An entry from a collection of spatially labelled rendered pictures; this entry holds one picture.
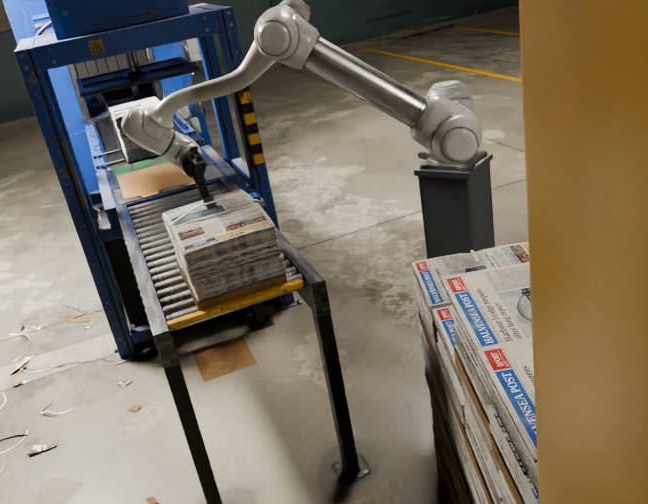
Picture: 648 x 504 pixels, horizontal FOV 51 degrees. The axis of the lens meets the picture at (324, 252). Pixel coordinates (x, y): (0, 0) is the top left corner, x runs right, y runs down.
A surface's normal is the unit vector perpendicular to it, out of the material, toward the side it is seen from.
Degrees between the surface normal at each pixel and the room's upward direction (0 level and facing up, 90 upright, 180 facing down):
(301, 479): 0
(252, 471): 0
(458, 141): 94
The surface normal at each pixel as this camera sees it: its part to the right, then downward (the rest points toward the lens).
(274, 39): -0.16, 0.38
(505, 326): -0.17, -0.89
